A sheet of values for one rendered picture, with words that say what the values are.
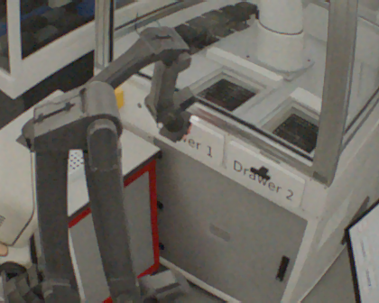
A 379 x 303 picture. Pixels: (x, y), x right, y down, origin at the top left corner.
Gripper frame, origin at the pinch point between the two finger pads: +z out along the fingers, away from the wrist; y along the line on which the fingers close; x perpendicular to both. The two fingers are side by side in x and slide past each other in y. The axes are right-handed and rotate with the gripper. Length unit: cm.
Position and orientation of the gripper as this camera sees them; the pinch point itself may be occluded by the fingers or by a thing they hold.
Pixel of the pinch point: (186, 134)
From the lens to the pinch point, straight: 184.6
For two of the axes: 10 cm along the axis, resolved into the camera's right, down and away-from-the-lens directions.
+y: 5.3, -8.4, 1.2
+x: -7.7, -4.3, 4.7
